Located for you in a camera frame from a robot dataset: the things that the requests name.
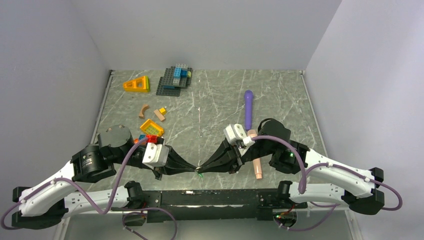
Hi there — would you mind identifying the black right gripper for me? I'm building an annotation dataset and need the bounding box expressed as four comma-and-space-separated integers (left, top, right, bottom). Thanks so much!
197, 135, 276, 174

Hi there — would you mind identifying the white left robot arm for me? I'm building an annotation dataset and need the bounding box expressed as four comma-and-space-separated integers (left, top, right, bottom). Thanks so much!
8, 125, 196, 230

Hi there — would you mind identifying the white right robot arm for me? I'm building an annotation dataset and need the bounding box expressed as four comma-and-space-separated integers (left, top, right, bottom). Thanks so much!
196, 118, 385, 215

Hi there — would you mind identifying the beige toy microphone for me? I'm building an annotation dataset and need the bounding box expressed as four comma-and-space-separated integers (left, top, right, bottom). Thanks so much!
247, 129, 263, 180

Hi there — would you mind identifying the colourful brick boat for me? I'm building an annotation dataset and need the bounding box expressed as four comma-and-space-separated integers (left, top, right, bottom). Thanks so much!
134, 134, 148, 145

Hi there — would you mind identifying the yellow window brick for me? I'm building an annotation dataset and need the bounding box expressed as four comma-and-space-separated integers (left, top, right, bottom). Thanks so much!
139, 119, 165, 137

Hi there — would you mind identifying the straight tan wooden block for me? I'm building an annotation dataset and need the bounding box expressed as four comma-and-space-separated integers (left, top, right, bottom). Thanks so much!
153, 109, 166, 122

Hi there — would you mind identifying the yellow cube block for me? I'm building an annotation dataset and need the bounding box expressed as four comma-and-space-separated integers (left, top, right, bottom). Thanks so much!
159, 107, 167, 115

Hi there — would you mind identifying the curved tan wooden block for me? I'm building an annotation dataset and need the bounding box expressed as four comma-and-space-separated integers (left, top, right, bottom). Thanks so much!
138, 104, 150, 119

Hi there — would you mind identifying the purple toy microphone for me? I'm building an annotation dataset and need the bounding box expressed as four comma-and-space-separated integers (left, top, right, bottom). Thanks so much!
244, 90, 254, 130

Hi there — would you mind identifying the orange triangular brick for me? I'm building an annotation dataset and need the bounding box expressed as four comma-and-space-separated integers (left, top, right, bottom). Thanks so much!
122, 76, 150, 93

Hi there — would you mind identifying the grey blue brick stack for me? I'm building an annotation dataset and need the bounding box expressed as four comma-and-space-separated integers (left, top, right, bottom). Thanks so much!
155, 63, 193, 97

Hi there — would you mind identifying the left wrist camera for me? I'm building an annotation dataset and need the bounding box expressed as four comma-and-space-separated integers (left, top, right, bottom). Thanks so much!
142, 142, 169, 169

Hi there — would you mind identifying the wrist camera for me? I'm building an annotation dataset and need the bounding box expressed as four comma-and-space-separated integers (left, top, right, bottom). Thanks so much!
142, 142, 169, 169
223, 123, 255, 157

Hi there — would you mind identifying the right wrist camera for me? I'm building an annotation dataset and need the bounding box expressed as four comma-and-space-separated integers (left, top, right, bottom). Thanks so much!
223, 123, 255, 157

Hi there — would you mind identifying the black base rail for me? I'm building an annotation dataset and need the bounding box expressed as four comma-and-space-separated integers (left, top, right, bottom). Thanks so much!
122, 188, 308, 223

